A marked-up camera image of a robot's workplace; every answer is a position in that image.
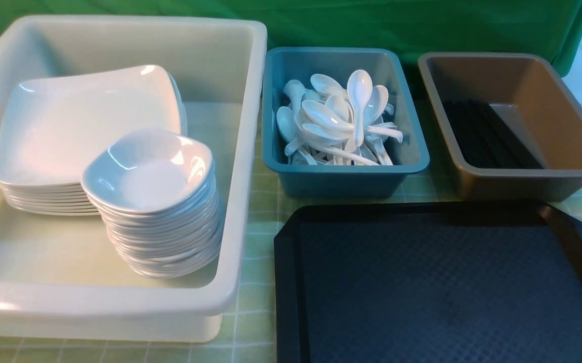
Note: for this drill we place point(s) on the green backdrop cloth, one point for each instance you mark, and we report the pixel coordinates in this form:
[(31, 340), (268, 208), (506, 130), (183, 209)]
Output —
[(549, 29)]

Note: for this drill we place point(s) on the black serving tray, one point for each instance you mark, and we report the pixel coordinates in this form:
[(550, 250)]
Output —
[(429, 282)]

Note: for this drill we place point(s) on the white ceramic spoon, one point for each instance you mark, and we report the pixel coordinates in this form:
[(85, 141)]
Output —
[(359, 89)]

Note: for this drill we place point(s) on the green checkered tablecloth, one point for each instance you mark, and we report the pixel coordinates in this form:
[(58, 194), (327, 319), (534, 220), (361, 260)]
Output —
[(247, 329)]

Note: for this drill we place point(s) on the stack of white bowls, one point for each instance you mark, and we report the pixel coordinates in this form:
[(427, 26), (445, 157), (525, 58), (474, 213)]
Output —
[(157, 194)]

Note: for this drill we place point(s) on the brown plastic bin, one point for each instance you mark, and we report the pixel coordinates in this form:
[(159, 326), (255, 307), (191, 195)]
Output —
[(535, 104)]

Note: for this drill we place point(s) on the stack of white square plates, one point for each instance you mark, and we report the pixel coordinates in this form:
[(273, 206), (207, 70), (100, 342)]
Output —
[(49, 199)]

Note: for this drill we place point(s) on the pile of white spoons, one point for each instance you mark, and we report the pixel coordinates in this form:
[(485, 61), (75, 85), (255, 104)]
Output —
[(318, 125)]

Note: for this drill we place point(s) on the large white plastic tub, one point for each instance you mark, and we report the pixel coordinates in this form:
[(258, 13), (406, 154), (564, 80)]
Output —
[(60, 277)]

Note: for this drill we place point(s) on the bundle of black chopsticks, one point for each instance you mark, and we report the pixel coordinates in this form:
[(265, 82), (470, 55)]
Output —
[(484, 138)]

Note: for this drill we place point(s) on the teal plastic bin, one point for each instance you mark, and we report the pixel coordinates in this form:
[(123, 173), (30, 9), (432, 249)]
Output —
[(347, 182)]

